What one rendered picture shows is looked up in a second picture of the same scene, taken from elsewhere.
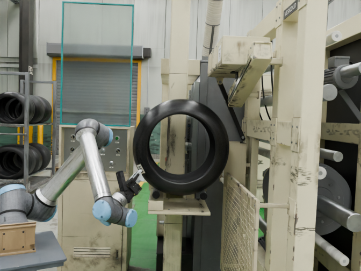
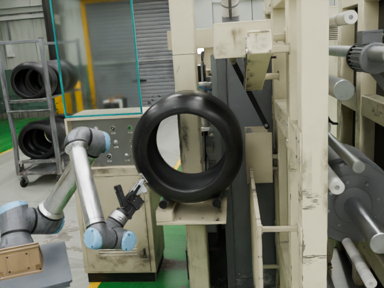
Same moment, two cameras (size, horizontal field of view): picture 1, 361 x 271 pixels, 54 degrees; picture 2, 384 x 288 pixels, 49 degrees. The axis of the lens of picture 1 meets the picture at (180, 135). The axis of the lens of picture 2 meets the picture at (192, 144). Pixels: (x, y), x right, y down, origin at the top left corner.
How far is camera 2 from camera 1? 0.48 m
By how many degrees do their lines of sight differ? 13
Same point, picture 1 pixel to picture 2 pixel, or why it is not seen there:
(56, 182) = (57, 196)
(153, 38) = not seen: outside the picture
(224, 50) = (216, 42)
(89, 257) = (116, 256)
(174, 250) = (199, 252)
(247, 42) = (243, 28)
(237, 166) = (262, 159)
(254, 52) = (249, 46)
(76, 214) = not seen: hidden behind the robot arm
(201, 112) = (204, 109)
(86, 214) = (106, 212)
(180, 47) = (182, 21)
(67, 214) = not seen: hidden behind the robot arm
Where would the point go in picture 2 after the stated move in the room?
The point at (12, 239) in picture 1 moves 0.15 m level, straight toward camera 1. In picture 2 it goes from (16, 262) to (14, 276)
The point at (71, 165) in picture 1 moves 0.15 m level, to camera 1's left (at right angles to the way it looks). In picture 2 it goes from (69, 177) to (43, 178)
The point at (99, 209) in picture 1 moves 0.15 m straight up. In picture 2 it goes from (90, 239) to (85, 206)
